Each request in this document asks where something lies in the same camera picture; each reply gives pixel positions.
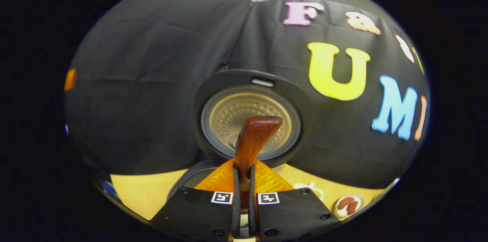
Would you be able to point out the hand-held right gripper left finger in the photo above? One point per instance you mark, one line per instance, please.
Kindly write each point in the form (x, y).
(236, 204)

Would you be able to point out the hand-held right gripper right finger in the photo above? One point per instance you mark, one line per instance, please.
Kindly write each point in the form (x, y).
(252, 204)

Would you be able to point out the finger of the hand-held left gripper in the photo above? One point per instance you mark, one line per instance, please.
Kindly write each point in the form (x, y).
(70, 80)

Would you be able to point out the wooden spoon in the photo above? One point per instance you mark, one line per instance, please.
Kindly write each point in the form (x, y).
(253, 139)

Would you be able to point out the grey rice cooker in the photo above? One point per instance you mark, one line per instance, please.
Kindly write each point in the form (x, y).
(213, 93)

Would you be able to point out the white divided bean dish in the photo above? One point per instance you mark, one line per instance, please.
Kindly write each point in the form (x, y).
(310, 190)

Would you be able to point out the black backdrop cloth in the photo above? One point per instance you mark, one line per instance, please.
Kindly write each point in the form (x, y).
(145, 82)

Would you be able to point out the white round plate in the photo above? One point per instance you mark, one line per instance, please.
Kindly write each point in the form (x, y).
(339, 213)

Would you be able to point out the red meat piece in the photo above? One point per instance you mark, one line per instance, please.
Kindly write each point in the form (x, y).
(344, 202)
(352, 207)

